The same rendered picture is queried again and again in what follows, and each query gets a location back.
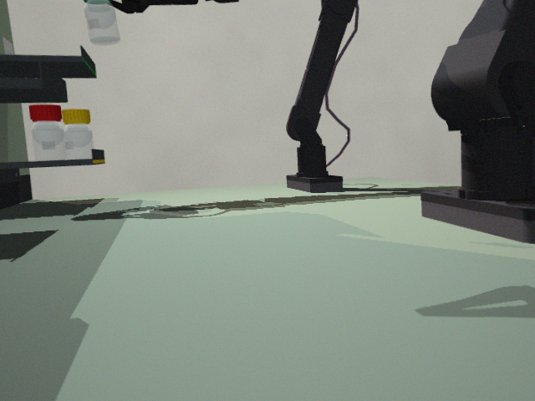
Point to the clear glass bottle with yellow cap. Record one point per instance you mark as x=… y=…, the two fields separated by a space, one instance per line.
x=78 y=135

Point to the clear bottle with red cap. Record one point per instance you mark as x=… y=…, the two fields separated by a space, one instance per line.
x=47 y=132

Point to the clear bottle with green cap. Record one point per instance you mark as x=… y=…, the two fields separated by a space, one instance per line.
x=101 y=22

